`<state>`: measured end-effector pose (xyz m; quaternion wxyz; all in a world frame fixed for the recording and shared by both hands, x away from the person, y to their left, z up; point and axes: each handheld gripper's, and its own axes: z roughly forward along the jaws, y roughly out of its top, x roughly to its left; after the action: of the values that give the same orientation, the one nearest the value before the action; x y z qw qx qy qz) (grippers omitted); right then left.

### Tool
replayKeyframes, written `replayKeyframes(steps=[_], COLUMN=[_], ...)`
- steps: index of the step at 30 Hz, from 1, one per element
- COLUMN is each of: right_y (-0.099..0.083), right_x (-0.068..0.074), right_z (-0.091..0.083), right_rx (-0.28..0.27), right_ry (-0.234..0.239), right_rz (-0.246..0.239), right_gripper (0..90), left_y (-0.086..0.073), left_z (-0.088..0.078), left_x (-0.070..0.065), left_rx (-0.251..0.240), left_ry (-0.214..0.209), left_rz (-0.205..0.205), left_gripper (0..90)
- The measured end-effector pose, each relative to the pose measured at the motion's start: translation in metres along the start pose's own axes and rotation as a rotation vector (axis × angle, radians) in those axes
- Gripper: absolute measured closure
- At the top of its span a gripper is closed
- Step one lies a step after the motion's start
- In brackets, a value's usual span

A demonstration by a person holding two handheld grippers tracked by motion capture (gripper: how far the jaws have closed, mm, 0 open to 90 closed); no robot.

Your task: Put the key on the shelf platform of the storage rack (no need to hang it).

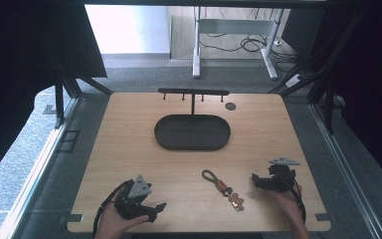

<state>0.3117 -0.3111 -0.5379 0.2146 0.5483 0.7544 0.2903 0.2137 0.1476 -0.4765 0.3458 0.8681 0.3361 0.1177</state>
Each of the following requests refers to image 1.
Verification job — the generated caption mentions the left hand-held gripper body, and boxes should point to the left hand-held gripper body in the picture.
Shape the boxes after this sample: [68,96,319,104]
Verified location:
[113,174,157,221]

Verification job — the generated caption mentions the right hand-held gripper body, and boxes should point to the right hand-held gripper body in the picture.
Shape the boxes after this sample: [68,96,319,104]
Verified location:
[266,156,301,194]

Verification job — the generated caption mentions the keychain with cord and keys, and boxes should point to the keychain with cord and keys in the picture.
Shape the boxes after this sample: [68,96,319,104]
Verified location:
[201,168,247,213]

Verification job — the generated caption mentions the black key stand with tray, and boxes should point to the black key stand with tray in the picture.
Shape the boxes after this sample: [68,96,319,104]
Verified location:
[153,87,232,151]

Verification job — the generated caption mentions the person's left hand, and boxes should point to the person's left hand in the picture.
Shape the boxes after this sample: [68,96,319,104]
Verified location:
[94,201,150,239]

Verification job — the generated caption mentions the person's right hand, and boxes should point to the person's right hand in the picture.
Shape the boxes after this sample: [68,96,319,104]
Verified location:
[270,184,305,224]

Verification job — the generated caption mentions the white power strip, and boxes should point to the white power strip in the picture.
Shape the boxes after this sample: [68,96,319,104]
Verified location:
[285,74,303,89]

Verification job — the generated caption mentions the black metal stand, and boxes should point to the black metal stand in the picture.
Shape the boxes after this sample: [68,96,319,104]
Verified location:
[53,59,114,129]
[268,6,372,135]

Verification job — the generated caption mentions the black curtain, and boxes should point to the black curtain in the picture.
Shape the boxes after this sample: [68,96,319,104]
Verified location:
[306,0,382,195]
[0,0,108,188]

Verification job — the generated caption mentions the black cables on floor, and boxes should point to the black cables on floor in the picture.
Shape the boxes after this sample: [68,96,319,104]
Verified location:
[198,7,299,73]

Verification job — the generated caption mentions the white metal desk frame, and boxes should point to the white metal desk frame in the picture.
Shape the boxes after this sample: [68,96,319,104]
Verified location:
[192,6,286,81]

